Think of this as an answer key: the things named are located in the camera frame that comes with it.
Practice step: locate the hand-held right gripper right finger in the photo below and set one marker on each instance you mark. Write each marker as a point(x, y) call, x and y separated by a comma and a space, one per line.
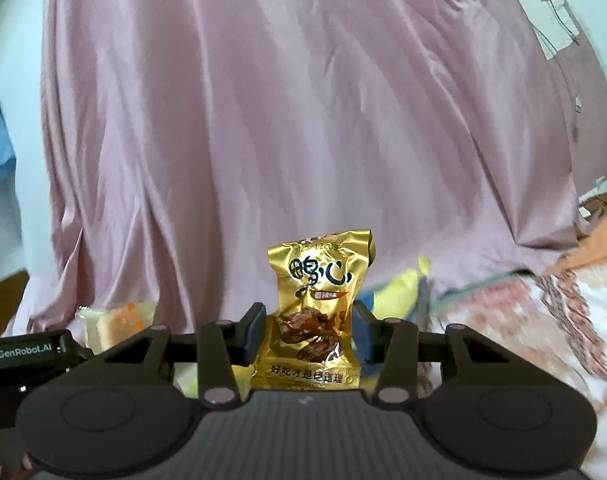
point(364, 335)

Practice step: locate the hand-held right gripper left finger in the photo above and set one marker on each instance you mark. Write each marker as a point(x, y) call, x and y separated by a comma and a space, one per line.
point(253, 335)

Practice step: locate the gold snack packet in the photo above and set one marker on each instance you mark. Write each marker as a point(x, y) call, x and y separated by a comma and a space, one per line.
point(316, 305)

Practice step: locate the wooden headboard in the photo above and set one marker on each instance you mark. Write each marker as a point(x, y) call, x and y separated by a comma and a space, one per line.
point(3, 305)

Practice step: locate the yellow and blue packet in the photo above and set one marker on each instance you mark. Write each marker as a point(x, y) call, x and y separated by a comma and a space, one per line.
point(398, 285)

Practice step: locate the pale yellow cracker packet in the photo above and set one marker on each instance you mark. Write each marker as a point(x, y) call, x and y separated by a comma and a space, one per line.
point(118, 322)

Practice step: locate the floral blanket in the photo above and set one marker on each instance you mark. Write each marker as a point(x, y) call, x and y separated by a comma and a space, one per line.
point(523, 330)

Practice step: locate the pink satin cloth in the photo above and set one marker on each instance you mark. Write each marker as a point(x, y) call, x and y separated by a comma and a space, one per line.
point(293, 125)

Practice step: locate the orange cloth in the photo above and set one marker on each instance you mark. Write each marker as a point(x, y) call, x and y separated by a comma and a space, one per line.
point(601, 240)

